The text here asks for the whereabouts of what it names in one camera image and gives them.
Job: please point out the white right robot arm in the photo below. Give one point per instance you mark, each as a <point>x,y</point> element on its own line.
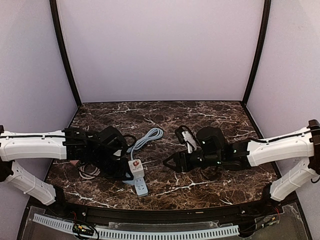
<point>303,144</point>

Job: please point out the white cube socket adapter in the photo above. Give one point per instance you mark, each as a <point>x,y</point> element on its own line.
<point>136,168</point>

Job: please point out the grey slotted cable duct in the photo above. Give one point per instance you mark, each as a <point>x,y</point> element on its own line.
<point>126,231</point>

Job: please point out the small pink cube adapter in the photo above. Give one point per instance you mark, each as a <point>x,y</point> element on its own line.
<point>74,162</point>

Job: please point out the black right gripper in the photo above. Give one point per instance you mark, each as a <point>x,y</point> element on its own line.
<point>180,161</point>

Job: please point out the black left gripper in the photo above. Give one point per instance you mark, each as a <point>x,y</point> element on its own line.
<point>116,165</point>

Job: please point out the black frame post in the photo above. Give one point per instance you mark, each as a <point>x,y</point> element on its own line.
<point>258,51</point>
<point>63,51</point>

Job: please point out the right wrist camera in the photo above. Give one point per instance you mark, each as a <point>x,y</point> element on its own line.
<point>185,136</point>

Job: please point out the small green circuit board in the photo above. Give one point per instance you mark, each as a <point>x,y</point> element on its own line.
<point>82,229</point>

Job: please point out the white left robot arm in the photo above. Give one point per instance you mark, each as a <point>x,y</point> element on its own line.
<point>14,146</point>

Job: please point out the blue power strip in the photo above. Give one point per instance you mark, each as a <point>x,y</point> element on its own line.
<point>139,185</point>

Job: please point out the left black frame post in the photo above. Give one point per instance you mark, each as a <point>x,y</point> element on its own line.
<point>63,51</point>

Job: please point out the right black frame post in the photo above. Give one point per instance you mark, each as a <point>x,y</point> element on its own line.
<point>258,51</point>

